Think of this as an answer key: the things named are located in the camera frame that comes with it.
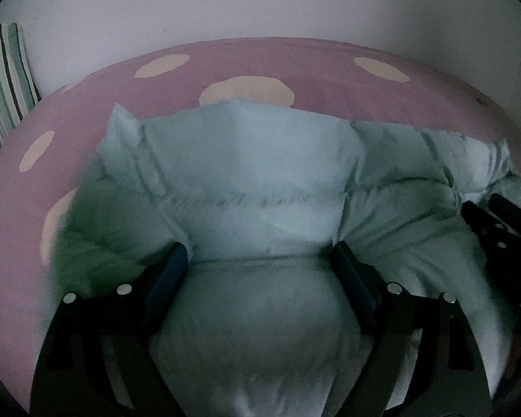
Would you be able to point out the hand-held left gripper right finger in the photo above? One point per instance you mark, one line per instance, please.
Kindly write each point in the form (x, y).
(351, 273)

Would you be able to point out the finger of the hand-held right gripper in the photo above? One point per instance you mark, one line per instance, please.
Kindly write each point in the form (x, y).
(482, 226)
(512, 210)

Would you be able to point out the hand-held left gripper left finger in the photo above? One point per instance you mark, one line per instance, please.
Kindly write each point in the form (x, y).
(167, 273)

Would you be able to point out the light green quilted jacket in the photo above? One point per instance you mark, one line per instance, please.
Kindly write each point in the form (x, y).
(260, 173)

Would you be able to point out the pink polka dot bed sheet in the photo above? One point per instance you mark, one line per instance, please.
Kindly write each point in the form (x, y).
(113, 91)

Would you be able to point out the striped pillow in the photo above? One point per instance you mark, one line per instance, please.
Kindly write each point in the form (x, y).
(6, 82)

